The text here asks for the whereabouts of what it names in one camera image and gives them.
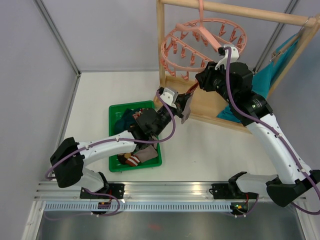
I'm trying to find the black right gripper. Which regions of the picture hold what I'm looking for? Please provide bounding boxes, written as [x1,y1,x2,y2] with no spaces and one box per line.
[196,60,236,105]

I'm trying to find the grey sock red striped cuff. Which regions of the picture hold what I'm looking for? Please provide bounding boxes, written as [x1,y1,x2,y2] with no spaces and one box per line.
[181,81,199,124]

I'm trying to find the pink round clip hanger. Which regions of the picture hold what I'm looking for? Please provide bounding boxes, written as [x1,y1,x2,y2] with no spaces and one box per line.
[158,0,248,81]

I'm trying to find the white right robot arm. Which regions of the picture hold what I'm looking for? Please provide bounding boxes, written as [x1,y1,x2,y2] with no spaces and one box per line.
[195,61,320,207]

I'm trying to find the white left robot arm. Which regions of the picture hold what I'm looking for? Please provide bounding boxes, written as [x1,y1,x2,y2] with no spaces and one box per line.
[49,87,193,199]

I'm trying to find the wooden hanging rack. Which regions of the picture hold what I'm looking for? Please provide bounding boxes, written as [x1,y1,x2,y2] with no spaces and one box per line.
[152,0,320,135]

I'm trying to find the dark teal christmas sock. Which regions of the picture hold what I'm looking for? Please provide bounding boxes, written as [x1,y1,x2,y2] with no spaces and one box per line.
[114,107,150,134]

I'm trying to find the teal cloth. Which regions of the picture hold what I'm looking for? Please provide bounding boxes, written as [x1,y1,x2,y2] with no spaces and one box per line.
[217,40,298,123]

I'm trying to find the brown argyle sock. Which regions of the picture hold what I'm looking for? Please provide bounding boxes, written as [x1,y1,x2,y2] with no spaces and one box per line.
[117,152,141,167]

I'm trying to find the green plastic tray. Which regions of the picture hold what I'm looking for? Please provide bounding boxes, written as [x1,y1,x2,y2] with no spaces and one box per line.
[108,100,163,173]

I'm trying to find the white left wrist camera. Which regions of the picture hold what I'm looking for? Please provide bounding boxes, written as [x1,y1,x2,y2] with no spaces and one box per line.
[160,87,178,109]

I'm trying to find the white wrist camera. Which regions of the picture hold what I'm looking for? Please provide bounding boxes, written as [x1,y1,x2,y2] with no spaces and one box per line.
[160,87,178,109]
[214,44,240,70]

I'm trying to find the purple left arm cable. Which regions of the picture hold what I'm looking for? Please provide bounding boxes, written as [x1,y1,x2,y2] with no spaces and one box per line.
[44,89,177,181]

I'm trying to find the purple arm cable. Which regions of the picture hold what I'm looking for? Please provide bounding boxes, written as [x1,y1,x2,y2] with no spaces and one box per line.
[222,47,320,216]
[44,89,177,181]

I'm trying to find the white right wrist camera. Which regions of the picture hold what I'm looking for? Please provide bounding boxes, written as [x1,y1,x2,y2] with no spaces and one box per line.
[214,44,240,70]

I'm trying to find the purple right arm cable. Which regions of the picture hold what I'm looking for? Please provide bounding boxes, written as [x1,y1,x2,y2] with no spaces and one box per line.
[222,47,320,216]

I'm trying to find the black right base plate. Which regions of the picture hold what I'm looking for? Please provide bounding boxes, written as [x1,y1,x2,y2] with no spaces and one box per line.
[209,183,242,200]

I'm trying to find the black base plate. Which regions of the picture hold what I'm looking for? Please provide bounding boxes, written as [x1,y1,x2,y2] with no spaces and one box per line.
[209,183,242,200]
[79,183,125,200]

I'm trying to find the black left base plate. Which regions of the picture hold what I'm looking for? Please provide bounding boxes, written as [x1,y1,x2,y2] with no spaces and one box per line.
[79,183,125,200]

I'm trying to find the aluminium mounting rail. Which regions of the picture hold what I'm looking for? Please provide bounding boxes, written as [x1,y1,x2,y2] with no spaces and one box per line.
[33,181,307,201]

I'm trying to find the white slotted cable duct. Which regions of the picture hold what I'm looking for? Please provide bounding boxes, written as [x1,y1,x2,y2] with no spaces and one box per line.
[44,201,232,213]

